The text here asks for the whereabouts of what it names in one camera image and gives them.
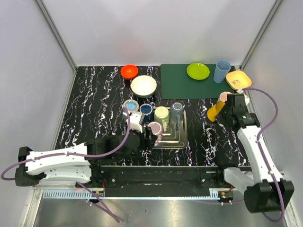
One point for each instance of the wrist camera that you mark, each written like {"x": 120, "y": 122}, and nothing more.
{"x": 246, "y": 98}
{"x": 135, "y": 122}

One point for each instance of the light green mug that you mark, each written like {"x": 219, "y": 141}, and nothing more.
{"x": 161, "y": 115}

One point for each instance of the pink mug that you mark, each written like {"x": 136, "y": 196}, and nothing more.
{"x": 223, "y": 96}

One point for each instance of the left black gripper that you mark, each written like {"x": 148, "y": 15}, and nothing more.
{"x": 148, "y": 136}

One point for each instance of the translucent purple cup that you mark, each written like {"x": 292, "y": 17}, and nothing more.
{"x": 156, "y": 129}

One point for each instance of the blue mug yellow inside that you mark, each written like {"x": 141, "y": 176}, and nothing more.
{"x": 130, "y": 106}

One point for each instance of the dark green mat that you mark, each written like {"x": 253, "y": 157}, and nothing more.
{"x": 177, "y": 84}

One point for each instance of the dark blue mug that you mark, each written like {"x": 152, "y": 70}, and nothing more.
{"x": 148, "y": 112}

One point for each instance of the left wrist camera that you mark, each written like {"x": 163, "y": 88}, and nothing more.
{"x": 135, "y": 122}

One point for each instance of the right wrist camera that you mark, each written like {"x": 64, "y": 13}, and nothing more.
{"x": 246, "y": 98}

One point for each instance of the light blue tumbler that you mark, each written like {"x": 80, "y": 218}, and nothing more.
{"x": 221, "y": 70}

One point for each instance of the silver metal tray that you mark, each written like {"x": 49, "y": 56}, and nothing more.
{"x": 174, "y": 137}

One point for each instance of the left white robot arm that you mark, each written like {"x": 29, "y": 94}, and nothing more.
{"x": 78, "y": 163}

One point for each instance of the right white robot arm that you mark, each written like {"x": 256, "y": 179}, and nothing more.
{"x": 266, "y": 190}

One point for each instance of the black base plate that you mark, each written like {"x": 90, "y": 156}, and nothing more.
{"x": 157, "y": 182}

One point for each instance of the white ceramic bowl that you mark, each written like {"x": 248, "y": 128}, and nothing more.
{"x": 143, "y": 86}

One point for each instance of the yellow square dish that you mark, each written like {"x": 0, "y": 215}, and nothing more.
{"x": 238, "y": 80}

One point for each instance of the small yellow bowl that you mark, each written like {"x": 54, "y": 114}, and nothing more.
{"x": 214, "y": 110}

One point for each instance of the lime green plate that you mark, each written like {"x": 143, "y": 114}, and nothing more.
{"x": 198, "y": 71}

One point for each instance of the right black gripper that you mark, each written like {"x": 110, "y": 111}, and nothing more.
{"x": 219, "y": 116}

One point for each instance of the orange red bowl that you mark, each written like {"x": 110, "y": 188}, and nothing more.
{"x": 129, "y": 71}

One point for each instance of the grey-blue ceramic mug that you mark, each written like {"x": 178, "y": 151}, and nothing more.
{"x": 176, "y": 113}

